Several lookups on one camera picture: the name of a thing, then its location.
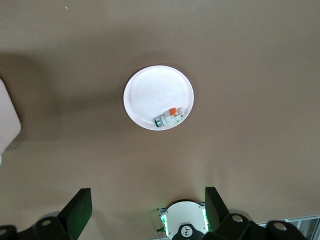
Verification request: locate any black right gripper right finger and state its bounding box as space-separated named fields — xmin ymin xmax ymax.
xmin=203 ymin=186 xmax=307 ymax=240

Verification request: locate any white and green push-button switch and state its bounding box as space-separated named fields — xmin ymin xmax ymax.
xmin=153 ymin=107 xmax=186 ymax=129

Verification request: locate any white lidded storage box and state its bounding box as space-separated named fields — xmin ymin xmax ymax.
xmin=0 ymin=77 xmax=22 ymax=166

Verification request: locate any white round plate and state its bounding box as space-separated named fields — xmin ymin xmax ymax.
xmin=123 ymin=65 xmax=195 ymax=131

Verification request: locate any aluminium table edge rail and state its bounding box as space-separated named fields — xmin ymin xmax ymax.
xmin=257 ymin=214 xmax=320 ymax=227

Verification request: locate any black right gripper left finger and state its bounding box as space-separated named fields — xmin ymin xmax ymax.
xmin=0 ymin=187 xmax=94 ymax=240

